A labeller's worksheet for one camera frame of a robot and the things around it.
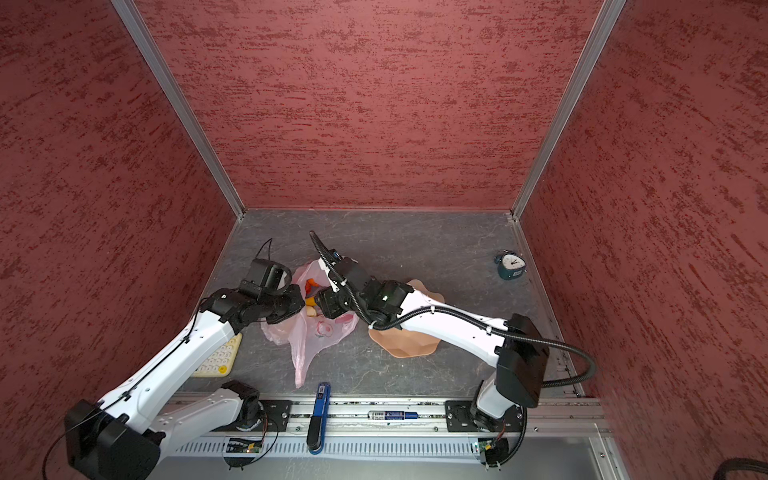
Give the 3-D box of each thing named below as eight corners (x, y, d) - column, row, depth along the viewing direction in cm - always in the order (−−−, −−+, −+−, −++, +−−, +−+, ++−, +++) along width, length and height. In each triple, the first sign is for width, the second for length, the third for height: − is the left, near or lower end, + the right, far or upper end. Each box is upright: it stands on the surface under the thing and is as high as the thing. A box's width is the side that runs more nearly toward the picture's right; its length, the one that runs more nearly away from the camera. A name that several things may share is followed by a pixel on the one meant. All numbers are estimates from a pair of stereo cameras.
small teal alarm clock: (500, 280, 103) (504, 272, 99) (493, 255, 110) (496, 247, 106) (524, 280, 103) (529, 273, 99) (516, 255, 110) (520, 247, 106)
